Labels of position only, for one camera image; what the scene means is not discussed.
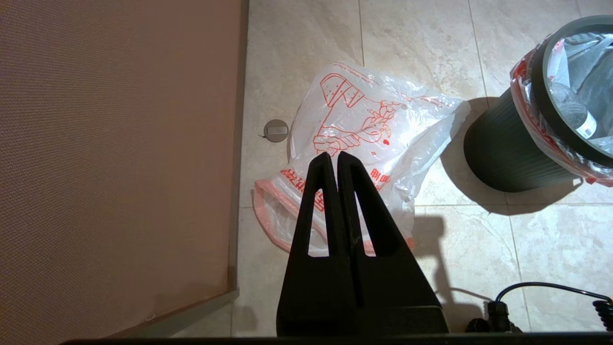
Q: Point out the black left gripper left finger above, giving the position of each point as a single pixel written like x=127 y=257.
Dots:
x=316 y=287

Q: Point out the round metal floor disc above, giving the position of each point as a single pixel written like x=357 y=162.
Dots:
x=276 y=131

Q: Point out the clear plastic bottle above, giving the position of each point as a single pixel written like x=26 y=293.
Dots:
x=572 y=110

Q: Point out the white red-printed plastic bag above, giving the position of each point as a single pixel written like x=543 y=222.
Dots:
x=364 y=96

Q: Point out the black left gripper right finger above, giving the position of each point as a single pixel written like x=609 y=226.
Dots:
x=397 y=287

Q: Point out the black round trash bin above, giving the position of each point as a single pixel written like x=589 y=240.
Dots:
x=503 y=148

